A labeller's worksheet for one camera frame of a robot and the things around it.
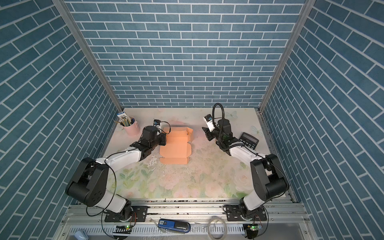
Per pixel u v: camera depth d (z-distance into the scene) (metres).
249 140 1.00
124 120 0.91
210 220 0.73
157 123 0.80
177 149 0.94
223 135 0.69
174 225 0.67
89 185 0.44
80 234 0.66
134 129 1.01
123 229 0.72
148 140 0.69
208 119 0.76
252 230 0.71
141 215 0.73
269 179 0.45
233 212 0.74
